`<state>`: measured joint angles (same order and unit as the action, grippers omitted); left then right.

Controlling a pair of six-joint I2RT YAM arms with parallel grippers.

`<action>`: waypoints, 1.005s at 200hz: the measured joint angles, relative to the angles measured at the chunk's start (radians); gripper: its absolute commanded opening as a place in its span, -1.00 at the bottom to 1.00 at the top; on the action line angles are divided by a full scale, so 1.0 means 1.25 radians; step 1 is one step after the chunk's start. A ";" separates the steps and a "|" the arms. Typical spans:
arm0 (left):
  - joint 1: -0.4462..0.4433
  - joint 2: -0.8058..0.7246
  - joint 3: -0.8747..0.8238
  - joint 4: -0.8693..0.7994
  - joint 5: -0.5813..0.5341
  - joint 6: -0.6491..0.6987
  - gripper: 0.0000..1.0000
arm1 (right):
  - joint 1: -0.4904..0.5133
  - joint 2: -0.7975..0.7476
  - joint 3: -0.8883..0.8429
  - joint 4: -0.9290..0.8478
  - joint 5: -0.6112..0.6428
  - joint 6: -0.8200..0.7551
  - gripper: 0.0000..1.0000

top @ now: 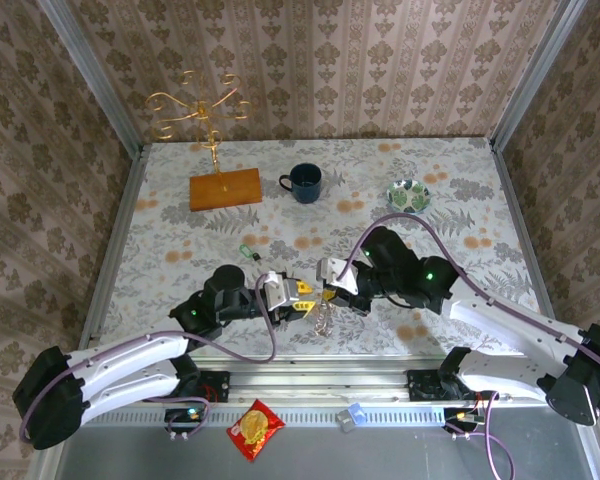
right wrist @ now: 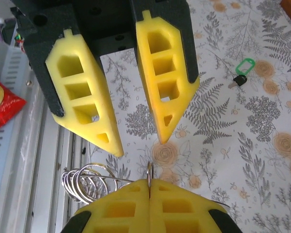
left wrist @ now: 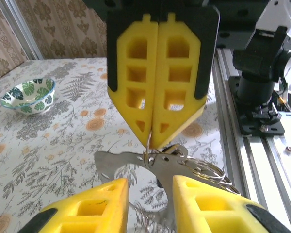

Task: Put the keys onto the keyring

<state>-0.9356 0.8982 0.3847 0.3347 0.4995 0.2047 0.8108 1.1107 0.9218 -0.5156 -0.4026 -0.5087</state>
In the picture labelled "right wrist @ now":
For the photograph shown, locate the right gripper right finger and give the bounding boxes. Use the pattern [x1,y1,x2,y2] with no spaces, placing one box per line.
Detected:
[149,178,236,233]

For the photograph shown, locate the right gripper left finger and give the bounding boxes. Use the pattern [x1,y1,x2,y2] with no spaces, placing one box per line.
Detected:
[60,179,151,233]

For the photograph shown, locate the green key tag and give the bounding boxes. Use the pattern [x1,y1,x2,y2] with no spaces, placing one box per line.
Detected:
[235,57,257,75]

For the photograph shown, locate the black headed key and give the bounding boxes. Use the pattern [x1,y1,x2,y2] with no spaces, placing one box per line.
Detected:
[229,74,248,88]

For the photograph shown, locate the red snack packet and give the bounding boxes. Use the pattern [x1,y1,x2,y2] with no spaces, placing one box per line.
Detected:
[0,69,27,135]

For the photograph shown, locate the aluminium table edge rail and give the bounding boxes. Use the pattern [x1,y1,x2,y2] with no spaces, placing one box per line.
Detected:
[21,80,97,233]

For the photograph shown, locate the white slotted cable duct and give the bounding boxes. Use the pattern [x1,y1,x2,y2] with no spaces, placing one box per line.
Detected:
[0,31,42,233]

